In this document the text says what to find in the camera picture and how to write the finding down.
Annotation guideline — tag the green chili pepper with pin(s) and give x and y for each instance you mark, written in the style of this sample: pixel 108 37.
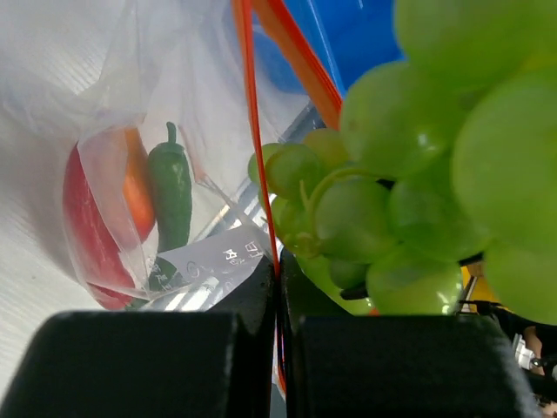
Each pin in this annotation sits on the green chili pepper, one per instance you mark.
pixel 171 191

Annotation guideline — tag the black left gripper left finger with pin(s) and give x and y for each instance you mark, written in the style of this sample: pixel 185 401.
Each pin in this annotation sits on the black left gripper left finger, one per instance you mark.
pixel 216 363

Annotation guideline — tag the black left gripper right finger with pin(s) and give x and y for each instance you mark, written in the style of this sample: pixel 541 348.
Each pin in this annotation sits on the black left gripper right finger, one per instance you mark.
pixel 340 365

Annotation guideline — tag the blue plastic tray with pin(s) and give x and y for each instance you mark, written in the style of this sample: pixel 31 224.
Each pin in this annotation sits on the blue plastic tray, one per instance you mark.
pixel 349 37

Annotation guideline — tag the red chili pepper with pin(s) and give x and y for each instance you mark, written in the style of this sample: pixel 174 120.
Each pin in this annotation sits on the red chili pepper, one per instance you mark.
pixel 97 254

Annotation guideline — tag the clear zip bag orange zipper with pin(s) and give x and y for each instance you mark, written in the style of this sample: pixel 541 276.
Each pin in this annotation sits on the clear zip bag orange zipper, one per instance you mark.
pixel 78 73

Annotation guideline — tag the green grape bunch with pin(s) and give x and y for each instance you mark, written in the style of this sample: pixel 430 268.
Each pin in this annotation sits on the green grape bunch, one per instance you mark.
pixel 439 156

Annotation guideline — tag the orange red mango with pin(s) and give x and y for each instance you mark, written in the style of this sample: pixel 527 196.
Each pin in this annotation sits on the orange red mango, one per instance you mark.
pixel 136 188

